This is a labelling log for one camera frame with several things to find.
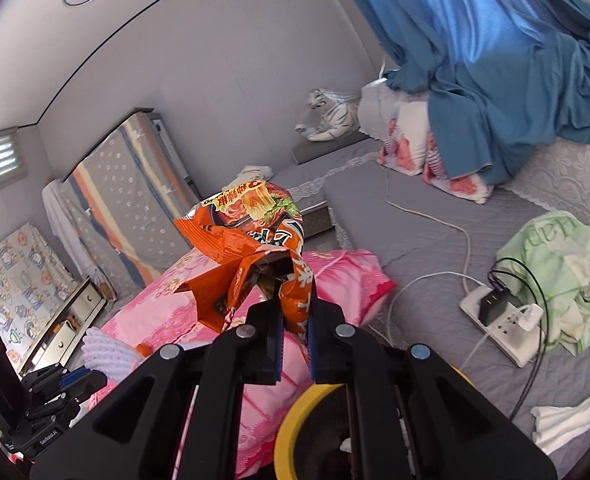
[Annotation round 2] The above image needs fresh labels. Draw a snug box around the white foam fruit net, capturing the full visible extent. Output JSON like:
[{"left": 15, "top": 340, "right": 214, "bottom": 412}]
[{"left": 81, "top": 327, "right": 145, "bottom": 382}]

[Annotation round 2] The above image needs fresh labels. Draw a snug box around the orange snack wrapper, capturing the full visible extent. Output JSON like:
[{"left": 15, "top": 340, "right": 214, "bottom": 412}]
[{"left": 173, "top": 180, "right": 313, "bottom": 344}]

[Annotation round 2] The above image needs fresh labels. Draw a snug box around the yellow rimmed trash bin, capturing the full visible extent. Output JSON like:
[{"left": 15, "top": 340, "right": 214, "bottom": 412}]
[{"left": 273, "top": 365, "right": 476, "bottom": 480}]

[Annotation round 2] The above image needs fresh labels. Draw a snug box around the white drawer cabinet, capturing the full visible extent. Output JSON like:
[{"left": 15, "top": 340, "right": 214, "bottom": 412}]
[{"left": 18, "top": 278, "right": 108, "bottom": 376}]

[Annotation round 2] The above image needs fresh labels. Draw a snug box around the orange peel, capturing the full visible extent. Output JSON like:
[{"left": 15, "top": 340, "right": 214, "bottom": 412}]
[{"left": 135, "top": 344, "right": 154, "bottom": 358}]

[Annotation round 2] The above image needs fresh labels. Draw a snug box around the pink floral blanket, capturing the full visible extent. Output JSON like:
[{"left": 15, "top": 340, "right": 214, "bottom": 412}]
[{"left": 86, "top": 247, "right": 397, "bottom": 480}]

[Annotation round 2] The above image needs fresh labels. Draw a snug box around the cartoon print sheet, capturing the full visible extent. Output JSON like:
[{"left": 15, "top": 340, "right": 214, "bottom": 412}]
[{"left": 0, "top": 222, "right": 79, "bottom": 370}]

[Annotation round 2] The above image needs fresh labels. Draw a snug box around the white power strip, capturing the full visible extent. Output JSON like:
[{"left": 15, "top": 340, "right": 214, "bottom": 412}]
[{"left": 459, "top": 286, "right": 545, "bottom": 370}]

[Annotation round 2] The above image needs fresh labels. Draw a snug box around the white tissue on bed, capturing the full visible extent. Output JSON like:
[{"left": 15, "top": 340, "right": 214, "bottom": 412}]
[{"left": 530, "top": 396, "right": 590, "bottom": 455}]

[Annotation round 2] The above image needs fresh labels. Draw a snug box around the grey bed mattress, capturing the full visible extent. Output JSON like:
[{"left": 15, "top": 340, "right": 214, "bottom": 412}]
[{"left": 269, "top": 104, "right": 590, "bottom": 478}]

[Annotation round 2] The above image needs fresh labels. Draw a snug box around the white hanging cloth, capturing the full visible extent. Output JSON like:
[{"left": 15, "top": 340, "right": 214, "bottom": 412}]
[{"left": 41, "top": 179, "right": 97, "bottom": 282}]

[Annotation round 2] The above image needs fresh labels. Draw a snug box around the green white cloth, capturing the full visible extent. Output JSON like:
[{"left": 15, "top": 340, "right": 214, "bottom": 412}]
[{"left": 497, "top": 210, "right": 590, "bottom": 356}]

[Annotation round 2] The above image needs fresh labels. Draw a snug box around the striped upright mattress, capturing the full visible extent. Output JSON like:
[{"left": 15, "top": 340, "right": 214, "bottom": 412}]
[{"left": 62, "top": 108, "right": 199, "bottom": 296}]

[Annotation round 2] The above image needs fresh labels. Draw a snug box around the cream crumpled cloth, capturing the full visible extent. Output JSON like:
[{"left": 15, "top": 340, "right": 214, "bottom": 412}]
[{"left": 222, "top": 165, "right": 274, "bottom": 191}]

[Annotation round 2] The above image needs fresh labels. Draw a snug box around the baby print pillow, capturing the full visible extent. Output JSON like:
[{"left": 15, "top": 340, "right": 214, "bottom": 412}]
[{"left": 376, "top": 102, "right": 494, "bottom": 205}]

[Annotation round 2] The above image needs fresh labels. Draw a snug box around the white tiger plush toy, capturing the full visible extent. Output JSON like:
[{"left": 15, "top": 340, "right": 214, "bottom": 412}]
[{"left": 295, "top": 88, "right": 360, "bottom": 142}]

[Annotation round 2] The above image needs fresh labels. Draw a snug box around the grey pillow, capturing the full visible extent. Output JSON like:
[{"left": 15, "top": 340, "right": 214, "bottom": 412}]
[{"left": 358, "top": 78, "right": 400, "bottom": 141}]

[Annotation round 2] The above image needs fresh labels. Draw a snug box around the blue curtain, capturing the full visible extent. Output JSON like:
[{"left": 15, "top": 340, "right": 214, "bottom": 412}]
[{"left": 353, "top": 0, "right": 590, "bottom": 185}]

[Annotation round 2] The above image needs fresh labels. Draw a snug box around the black charger with cable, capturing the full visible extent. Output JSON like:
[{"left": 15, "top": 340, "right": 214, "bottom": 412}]
[{"left": 480, "top": 257, "right": 551, "bottom": 420}]

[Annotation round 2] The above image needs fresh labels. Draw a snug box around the white cable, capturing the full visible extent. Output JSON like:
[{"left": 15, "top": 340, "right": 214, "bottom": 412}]
[{"left": 381, "top": 164, "right": 492, "bottom": 346}]

